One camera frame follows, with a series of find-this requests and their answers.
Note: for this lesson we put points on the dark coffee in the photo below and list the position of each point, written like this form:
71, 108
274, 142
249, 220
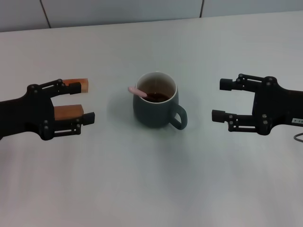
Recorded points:
159, 97

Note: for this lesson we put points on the dark arched wooden block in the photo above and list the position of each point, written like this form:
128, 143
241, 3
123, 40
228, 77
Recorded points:
68, 111

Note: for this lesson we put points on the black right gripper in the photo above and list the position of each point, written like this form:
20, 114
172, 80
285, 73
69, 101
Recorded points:
277, 106

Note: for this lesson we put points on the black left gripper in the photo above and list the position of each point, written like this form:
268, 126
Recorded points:
26, 116

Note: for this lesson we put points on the light stained wooden block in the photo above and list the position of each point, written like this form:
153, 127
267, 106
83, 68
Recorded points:
84, 85

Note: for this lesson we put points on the grey ceramic cup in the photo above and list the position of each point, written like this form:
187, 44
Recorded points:
151, 113

